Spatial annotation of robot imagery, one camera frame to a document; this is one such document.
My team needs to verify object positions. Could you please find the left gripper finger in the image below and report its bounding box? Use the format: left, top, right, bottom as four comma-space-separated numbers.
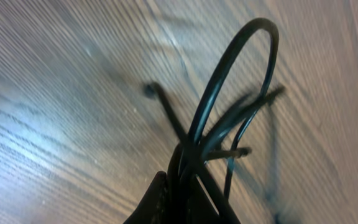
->
124, 171, 167, 224

